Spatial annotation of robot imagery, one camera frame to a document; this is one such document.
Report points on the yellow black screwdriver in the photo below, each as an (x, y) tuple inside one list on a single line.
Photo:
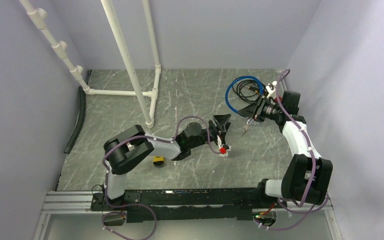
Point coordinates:
[(254, 89)]

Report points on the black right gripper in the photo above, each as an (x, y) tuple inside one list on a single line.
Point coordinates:
[(257, 109)]

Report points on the blue cable lock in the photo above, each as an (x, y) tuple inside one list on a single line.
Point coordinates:
[(237, 86)]

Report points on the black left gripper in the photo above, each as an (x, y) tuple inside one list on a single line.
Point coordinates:
[(222, 125)]

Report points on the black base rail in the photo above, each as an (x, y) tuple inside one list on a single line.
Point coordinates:
[(141, 205)]

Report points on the yellow padlock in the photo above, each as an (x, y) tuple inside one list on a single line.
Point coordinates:
[(158, 161)]

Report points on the small keys of blue lock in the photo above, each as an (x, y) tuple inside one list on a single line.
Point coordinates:
[(245, 129)]

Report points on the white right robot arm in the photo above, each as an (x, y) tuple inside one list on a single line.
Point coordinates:
[(308, 175)]

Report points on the white PVC pipe frame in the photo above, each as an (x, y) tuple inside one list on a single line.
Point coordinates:
[(147, 100)]

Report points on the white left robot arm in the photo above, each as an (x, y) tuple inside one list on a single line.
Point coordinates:
[(129, 148)]

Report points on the aluminium extrusion frame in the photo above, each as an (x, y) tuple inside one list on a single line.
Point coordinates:
[(79, 202)]

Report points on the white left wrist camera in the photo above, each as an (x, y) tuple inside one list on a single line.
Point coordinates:
[(223, 148)]

